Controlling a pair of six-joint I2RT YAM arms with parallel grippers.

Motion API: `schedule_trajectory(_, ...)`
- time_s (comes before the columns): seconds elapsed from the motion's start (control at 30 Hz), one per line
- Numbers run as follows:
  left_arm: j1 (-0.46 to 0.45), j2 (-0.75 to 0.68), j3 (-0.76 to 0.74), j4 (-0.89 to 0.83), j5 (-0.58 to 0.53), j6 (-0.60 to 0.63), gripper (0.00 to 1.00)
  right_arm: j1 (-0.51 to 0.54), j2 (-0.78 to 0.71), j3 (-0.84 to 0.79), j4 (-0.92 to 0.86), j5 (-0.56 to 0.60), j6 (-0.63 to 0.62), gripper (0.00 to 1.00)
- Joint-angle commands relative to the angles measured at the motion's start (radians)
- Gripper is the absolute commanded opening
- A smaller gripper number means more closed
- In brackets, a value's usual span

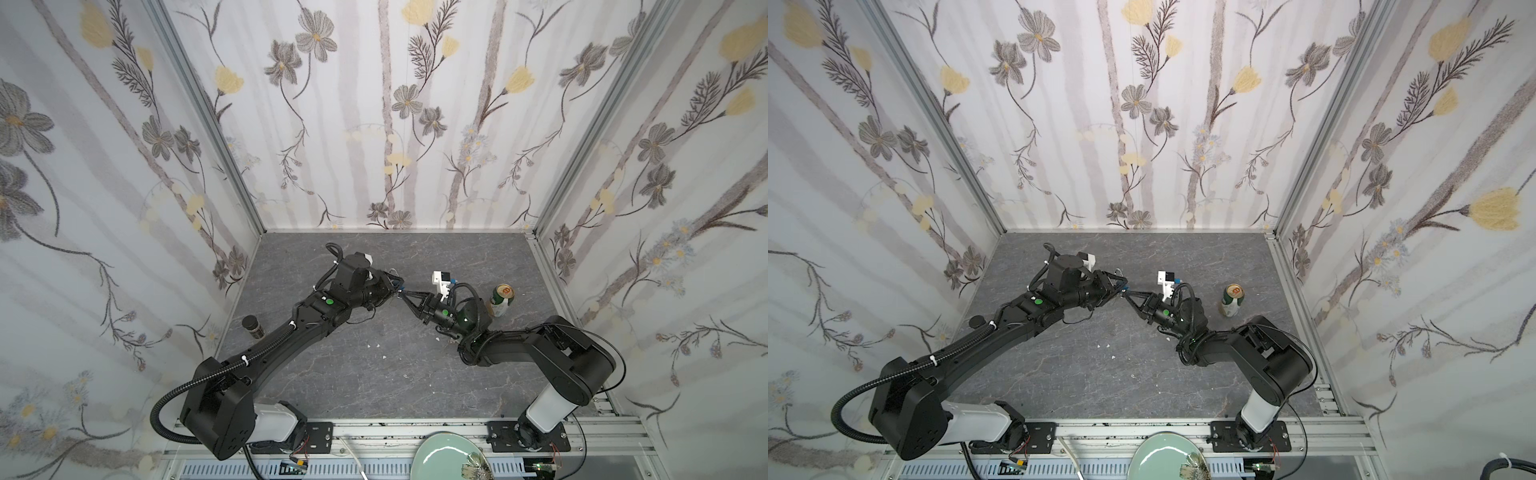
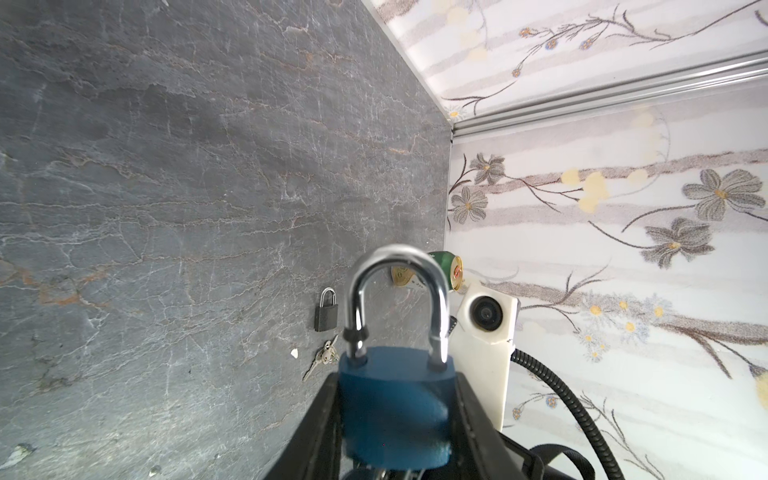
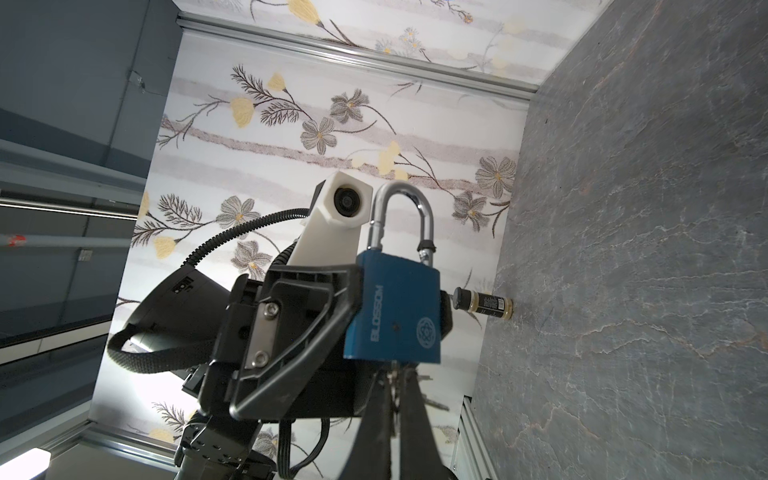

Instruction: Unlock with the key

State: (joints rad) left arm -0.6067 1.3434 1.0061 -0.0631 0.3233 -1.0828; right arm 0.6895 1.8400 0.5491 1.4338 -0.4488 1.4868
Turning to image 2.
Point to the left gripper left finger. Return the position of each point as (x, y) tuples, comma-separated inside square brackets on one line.
[(314, 451)]

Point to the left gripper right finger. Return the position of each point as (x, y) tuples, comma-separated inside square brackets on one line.
[(479, 452)]

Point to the blue padlock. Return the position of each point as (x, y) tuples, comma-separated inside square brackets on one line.
[(395, 402)]

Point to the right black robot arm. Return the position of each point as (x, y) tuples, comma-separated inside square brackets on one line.
[(558, 428)]

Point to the small black padlock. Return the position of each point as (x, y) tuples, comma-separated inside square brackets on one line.
[(326, 314)]

